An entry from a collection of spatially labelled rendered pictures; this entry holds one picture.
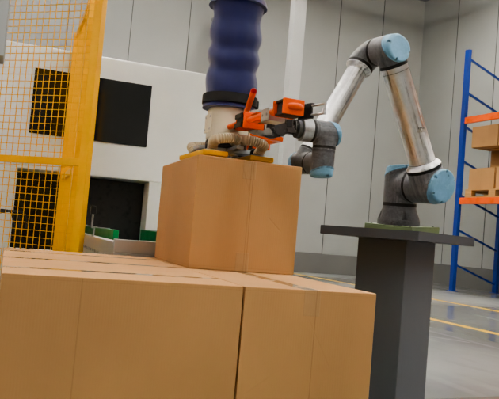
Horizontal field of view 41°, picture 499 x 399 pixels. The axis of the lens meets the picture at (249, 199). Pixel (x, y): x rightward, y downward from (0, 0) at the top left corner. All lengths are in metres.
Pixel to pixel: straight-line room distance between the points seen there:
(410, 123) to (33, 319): 1.77
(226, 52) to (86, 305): 1.35
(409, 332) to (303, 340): 1.22
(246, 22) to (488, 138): 9.30
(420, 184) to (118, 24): 10.00
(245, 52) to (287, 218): 0.69
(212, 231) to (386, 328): 1.00
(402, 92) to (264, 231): 0.85
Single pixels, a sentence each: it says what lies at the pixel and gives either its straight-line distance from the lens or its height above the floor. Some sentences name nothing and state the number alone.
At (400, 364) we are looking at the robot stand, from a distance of 2.97.
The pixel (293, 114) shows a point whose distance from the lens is 2.11.
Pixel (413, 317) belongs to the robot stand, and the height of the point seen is 0.38.
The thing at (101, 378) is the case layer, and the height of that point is 0.30.
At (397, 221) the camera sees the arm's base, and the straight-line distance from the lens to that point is 2.99.
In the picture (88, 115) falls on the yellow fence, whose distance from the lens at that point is 3.72.
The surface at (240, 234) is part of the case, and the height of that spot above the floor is 0.68.
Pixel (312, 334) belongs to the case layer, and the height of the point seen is 0.42.
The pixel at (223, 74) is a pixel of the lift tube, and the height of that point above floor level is 1.30.
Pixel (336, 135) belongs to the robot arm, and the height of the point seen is 1.08.
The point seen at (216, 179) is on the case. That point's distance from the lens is 2.34.
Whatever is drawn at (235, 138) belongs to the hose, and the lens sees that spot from 2.50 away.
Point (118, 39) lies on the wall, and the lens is 12.36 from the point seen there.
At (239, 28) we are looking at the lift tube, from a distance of 2.69.
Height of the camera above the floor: 0.68
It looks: 3 degrees up
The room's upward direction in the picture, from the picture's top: 5 degrees clockwise
